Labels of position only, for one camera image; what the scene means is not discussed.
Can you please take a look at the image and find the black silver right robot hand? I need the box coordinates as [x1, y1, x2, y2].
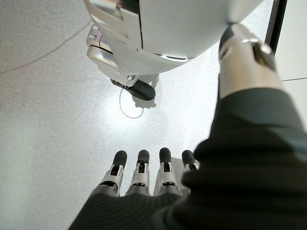
[68, 23, 307, 230]

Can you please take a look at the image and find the narrow white cabinet door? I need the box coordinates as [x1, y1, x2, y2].
[275, 0, 307, 81]

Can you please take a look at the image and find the dark cabinet toe kick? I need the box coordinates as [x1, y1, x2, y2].
[263, 0, 288, 57]

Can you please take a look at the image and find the thin grey floor cable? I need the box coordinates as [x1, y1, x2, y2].
[0, 21, 145, 119]

